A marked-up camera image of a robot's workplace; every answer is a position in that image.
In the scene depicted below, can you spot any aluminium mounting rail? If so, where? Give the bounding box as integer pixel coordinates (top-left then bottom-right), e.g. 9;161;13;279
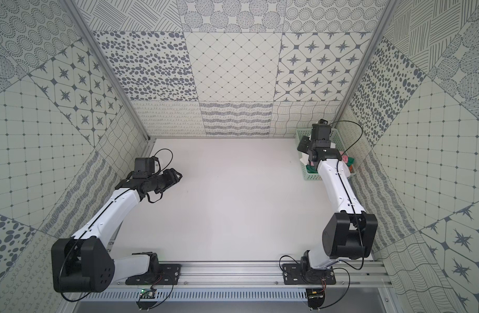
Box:
101;260;392;292

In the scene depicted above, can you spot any green plastic basket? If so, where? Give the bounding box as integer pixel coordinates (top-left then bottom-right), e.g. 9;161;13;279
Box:
295;128;356;181

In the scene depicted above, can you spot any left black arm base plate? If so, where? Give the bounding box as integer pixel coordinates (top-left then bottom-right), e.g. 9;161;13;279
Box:
125;263;182;286

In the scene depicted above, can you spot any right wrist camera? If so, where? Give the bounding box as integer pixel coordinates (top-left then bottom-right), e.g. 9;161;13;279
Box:
310;119;332;142

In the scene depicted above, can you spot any right black circuit board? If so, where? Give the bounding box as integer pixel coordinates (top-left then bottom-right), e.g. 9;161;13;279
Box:
306;288;326;310

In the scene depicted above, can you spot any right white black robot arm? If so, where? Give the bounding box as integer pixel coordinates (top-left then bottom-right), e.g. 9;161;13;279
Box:
298;136;378;282

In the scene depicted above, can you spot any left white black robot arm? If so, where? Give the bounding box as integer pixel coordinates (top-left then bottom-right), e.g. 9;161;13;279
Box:
51;168;182;293

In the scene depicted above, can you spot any right black camera cable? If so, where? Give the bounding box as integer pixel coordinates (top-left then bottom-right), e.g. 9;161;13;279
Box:
327;119;364;157

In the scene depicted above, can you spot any white t-shirt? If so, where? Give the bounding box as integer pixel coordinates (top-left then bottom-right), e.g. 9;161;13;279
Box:
300;153;311;166

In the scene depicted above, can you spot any left green circuit board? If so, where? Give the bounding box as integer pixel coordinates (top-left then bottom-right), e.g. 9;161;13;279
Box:
140;290;155;300

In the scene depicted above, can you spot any green t-shirt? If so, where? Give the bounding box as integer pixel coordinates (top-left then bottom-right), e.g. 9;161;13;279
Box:
306;157;354;176

